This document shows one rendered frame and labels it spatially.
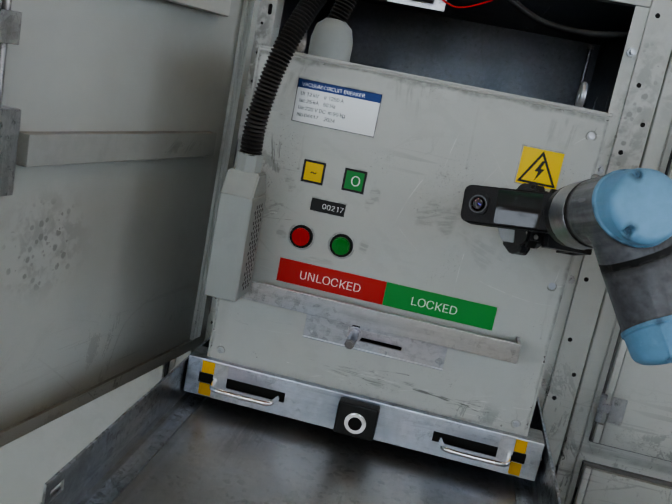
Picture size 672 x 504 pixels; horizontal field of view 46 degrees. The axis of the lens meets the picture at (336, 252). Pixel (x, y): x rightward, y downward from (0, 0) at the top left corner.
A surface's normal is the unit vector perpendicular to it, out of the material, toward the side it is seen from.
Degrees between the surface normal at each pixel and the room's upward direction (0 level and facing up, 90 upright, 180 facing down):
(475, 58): 90
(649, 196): 75
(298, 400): 90
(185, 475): 0
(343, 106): 90
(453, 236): 90
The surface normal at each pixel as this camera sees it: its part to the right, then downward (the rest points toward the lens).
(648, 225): 0.14, -0.02
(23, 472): -0.17, 0.18
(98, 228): 0.92, 0.25
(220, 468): 0.19, -0.96
